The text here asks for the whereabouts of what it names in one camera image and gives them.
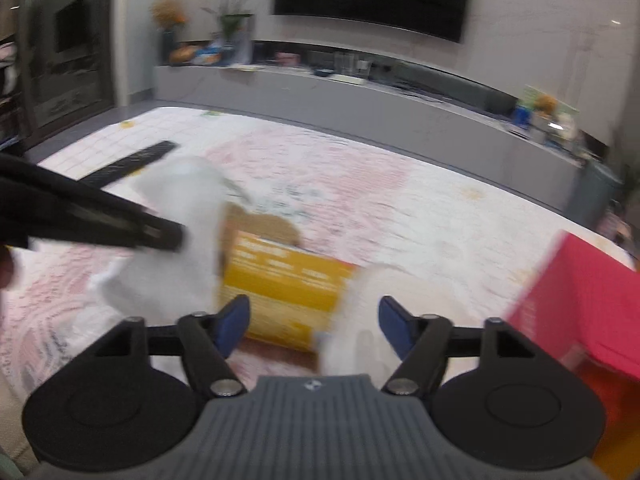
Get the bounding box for pink white lace cloth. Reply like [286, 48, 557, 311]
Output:
[0, 105, 636, 411]

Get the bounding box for dark vase with orange flowers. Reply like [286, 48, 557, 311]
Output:
[150, 0, 191, 63]

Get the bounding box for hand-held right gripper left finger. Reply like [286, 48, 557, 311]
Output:
[95, 294, 251, 398]

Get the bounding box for grey television cabinet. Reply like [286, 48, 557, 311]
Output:
[153, 62, 621, 226]

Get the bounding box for brown cloud-shaped sponge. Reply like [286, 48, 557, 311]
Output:
[220, 202, 303, 281]

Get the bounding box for dark glass display cabinet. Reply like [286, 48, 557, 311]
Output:
[15, 0, 118, 131]

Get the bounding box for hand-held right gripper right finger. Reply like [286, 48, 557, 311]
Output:
[378, 296, 541, 396]

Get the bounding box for plush toys on cabinet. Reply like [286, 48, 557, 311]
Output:
[512, 85, 581, 146]

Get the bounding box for red box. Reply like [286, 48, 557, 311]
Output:
[505, 230, 640, 381]

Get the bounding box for orange box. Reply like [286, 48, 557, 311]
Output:
[565, 355, 640, 480]

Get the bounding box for black remote control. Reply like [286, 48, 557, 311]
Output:
[80, 140, 178, 188]

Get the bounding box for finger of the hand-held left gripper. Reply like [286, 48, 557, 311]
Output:
[0, 152, 184, 252]

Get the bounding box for yellow snack packet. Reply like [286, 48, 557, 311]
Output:
[217, 230, 358, 353]

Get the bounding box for green plant in vase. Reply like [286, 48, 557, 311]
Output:
[200, 0, 266, 66]

